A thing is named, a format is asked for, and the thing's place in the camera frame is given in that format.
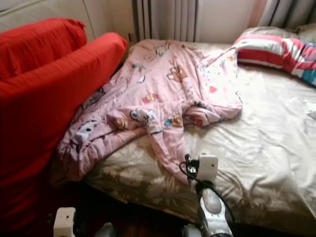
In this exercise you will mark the silver robot right leg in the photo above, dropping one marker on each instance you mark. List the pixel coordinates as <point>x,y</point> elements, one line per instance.
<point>190,231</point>

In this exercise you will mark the beige floral bed sheet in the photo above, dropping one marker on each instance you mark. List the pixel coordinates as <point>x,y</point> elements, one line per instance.
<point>266,148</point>

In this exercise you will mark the red white blue striped bolster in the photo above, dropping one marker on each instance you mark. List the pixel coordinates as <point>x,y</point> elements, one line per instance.
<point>276,52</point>

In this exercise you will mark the grey pillow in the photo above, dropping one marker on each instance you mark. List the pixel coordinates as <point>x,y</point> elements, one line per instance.
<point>271,31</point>

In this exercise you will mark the pink sheer curtain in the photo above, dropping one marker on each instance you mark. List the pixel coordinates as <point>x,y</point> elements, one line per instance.
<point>256,14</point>

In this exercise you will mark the green quilted mattress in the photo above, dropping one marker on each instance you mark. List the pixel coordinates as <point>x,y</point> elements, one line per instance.
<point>44,10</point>

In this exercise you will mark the black wall socket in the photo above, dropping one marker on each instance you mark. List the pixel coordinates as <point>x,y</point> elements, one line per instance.
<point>131,37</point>

